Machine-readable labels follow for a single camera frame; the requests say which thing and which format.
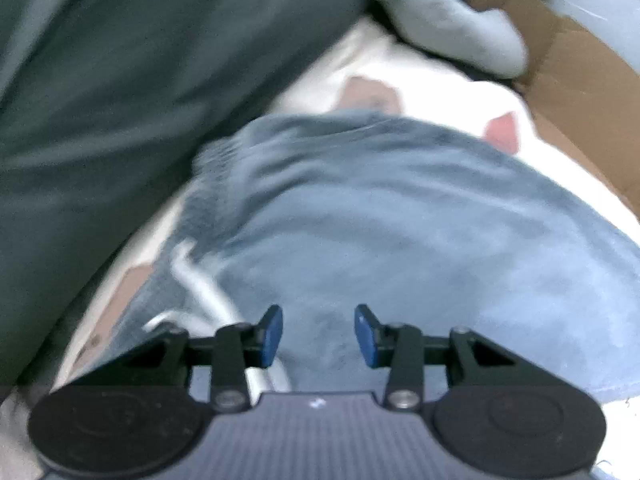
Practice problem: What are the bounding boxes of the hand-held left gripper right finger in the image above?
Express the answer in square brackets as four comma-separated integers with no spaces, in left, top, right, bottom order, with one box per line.
[354,304,521,413]

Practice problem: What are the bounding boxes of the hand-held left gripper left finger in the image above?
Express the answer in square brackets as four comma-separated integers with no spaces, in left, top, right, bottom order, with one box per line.
[120,304,285,413]

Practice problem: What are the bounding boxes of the light blue jeans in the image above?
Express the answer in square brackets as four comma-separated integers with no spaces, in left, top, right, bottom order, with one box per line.
[100,110,640,406]

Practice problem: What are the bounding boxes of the white printed blanket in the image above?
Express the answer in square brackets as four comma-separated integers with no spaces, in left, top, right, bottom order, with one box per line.
[0,20,640,480]

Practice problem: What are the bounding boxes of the dark green cloth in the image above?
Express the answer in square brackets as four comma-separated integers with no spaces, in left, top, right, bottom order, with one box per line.
[0,0,381,391]

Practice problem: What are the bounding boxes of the grey garment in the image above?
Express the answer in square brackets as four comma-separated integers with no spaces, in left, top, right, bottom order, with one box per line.
[357,0,531,81]

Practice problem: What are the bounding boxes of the cardboard box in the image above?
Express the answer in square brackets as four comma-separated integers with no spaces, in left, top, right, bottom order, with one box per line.
[450,0,640,201]

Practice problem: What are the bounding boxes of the grey glossy panel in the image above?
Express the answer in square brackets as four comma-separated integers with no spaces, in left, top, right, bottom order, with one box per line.
[545,0,640,73]

